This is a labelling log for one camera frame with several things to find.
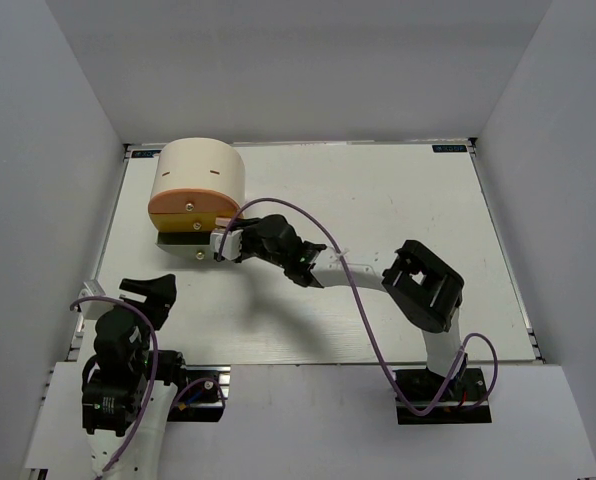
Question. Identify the pink white mini stapler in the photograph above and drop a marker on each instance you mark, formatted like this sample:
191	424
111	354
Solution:
222	221

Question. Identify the cream cylindrical drawer organizer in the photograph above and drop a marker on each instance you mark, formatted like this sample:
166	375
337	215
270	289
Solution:
201	163

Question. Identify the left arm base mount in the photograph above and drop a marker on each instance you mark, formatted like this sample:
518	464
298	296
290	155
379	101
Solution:
201	403

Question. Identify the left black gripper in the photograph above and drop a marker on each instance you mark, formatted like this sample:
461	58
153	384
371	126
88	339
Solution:
161	296

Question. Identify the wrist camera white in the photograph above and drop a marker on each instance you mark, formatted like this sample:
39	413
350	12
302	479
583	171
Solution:
226	246
90	295

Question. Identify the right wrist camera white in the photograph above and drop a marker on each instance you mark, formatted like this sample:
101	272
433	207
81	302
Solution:
226	246

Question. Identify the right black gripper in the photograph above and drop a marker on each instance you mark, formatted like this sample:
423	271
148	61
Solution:
247	233

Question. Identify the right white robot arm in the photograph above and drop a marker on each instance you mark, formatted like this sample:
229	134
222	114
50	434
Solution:
426	289

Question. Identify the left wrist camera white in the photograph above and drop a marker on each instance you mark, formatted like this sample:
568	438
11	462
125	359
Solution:
90	295

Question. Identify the grey-green bottom drawer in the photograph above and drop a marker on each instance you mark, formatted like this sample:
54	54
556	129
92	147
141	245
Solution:
187	245

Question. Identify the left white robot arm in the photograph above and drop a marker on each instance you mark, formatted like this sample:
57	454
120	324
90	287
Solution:
129	384

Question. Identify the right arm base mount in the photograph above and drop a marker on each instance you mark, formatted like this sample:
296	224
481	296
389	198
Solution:
457	404

